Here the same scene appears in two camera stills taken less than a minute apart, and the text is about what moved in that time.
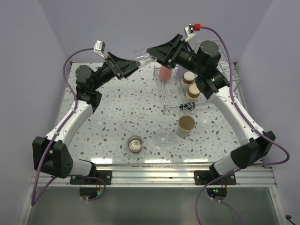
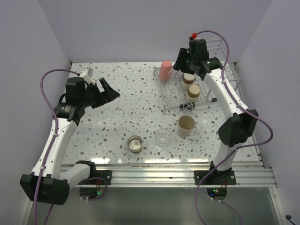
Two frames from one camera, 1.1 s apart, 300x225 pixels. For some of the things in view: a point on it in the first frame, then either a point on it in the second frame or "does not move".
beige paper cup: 185,124 does not move
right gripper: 168,54 to 179,65
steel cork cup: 193,93 does not move
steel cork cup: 135,143 does not move
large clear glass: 163,137 does not move
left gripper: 121,68 to 107,95
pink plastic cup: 165,73 does not move
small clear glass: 145,60 to 175,75
